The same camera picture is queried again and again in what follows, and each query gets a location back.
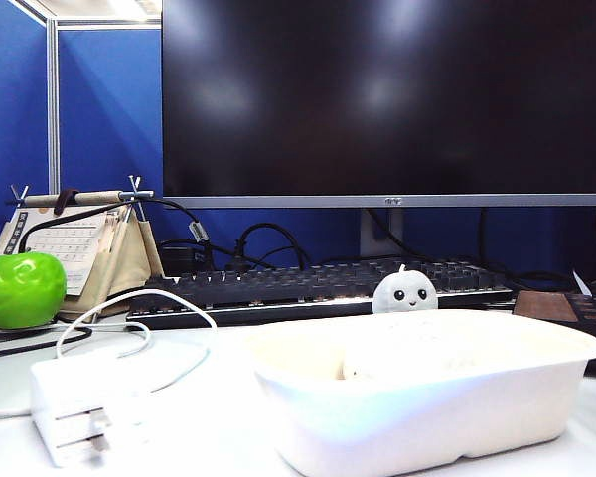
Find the white grey plush octopus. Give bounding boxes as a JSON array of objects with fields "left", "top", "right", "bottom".
[{"left": 372, "top": 264, "right": 439, "bottom": 315}]

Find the black mechanical keyboard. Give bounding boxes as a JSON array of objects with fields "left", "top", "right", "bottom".
[{"left": 125, "top": 256, "right": 518, "bottom": 330}]

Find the black power adapter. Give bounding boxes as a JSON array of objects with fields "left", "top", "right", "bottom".
[{"left": 157, "top": 239, "right": 215, "bottom": 278}]

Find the white steamed bun toy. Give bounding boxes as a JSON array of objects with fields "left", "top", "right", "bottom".
[{"left": 340, "top": 317, "right": 478, "bottom": 382}]

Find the black computer monitor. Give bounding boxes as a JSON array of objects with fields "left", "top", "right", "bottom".
[{"left": 161, "top": 0, "right": 596, "bottom": 257}]

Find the beige desk calendar stand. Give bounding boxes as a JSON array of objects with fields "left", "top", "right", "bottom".
[{"left": 0, "top": 173, "right": 166, "bottom": 324}]

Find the white rectangular food container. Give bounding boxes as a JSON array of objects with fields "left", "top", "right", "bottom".
[{"left": 241, "top": 307, "right": 596, "bottom": 477}]

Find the white charger block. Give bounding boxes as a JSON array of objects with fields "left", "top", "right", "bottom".
[{"left": 29, "top": 347, "right": 153, "bottom": 469}]

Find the green apple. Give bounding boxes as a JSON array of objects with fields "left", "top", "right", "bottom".
[{"left": 0, "top": 250, "right": 69, "bottom": 331}]

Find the looped black cable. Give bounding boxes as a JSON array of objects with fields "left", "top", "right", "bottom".
[{"left": 233, "top": 221, "right": 313, "bottom": 272}]

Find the black monitor cable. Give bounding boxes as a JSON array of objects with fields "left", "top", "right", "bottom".
[
  {"left": 478, "top": 207, "right": 577, "bottom": 292},
  {"left": 366, "top": 208, "right": 418, "bottom": 262}
]

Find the black cable with ferrite bead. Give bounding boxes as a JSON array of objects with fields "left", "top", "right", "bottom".
[{"left": 18, "top": 196, "right": 259, "bottom": 269}]

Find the white charging cable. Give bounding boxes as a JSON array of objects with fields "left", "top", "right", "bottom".
[{"left": 0, "top": 286, "right": 219, "bottom": 419}]

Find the black desk cable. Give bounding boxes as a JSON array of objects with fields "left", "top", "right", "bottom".
[{"left": 0, "top": 325, "right": 94, "bottom": 360}]

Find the silver partition frame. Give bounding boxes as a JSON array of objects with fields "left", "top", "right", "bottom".
[{"left": 9, "top": 0, "right": 163, "bottom": 196}]

